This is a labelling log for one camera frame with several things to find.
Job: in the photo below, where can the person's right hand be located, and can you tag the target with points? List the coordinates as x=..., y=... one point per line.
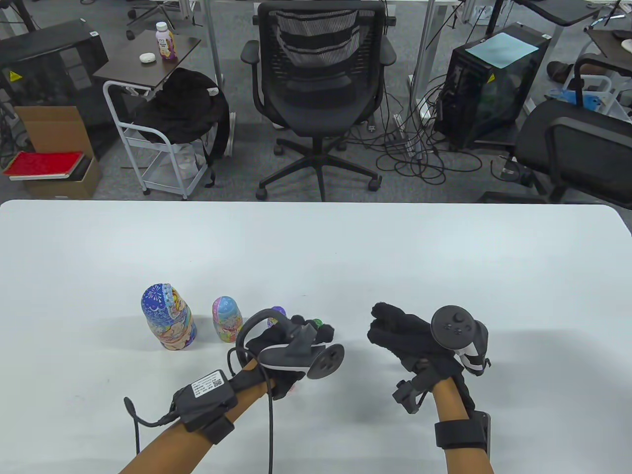
x=405, y=335

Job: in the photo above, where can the person's left hand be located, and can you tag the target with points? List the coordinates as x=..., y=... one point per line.
x=269, y=340

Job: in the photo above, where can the small purple Russian doll top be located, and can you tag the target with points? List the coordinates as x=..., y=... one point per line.
x=280, y=310

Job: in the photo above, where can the medium Russian doll base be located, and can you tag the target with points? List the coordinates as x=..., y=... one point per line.
x=228, y=333

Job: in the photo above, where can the medium light blue doll top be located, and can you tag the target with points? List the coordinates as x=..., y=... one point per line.
x=224, y=307

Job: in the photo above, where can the large Russian doll base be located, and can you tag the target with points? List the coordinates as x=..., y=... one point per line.
x=173, y=338

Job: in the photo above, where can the large blue Russian doll top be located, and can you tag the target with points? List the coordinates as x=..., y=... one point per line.
x=158, y=301

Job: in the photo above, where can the person's left forearm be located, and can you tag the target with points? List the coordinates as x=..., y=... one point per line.
x=168, y=449

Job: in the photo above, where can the person's right forearm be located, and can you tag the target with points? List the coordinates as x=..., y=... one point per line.
x=449, y=400

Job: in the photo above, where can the black VR controller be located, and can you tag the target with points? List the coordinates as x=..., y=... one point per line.
x=454, y=323
x=301, y=353

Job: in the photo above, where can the white metal cart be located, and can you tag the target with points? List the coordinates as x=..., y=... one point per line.
x=165, y=177

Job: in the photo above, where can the white power strip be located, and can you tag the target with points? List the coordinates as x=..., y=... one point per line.
x=401, y=126

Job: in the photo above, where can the black mesh office chair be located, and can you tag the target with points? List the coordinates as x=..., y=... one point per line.
x=316, y=98

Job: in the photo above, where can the black computer tower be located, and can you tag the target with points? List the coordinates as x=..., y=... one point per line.
x=474, y=98

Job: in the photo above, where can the black backpack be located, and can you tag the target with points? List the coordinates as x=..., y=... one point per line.
x=182, y=108

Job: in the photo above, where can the white desk leg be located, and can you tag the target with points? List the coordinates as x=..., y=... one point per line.
x=213, y=39
x=425, y=54

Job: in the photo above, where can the red notebook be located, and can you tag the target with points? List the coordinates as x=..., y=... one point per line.
x=44, y=163

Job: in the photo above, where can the blue bag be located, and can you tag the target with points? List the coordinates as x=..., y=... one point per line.
x=587, y=98

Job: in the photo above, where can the dark wood side table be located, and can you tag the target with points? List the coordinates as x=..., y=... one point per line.
x=143, y=69

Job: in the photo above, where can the cardboard box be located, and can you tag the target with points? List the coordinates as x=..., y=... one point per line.
x=54, y=128

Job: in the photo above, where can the light blue paper sheet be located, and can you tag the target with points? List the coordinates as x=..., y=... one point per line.
x=501, y=49

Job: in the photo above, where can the white earbuds case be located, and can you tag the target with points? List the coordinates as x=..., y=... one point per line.
x=147, y=58

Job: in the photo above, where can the bottle with purple label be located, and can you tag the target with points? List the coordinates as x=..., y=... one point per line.
x=167, y=44

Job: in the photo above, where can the grey chair star base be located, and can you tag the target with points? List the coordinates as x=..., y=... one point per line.
x=148, y=10

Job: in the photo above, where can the black equipment cabinet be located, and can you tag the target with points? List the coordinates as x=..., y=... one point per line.
x=49, y=64

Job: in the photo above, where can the small dark side table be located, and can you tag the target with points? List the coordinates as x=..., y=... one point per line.
x=612, y=47

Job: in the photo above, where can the black desk top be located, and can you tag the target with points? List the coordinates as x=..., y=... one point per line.
x=558, y=12

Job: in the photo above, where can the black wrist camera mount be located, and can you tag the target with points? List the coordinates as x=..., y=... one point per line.
x=410, y=395

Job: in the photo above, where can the black chair with grey frame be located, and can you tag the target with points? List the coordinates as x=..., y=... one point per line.
x=568, y=138

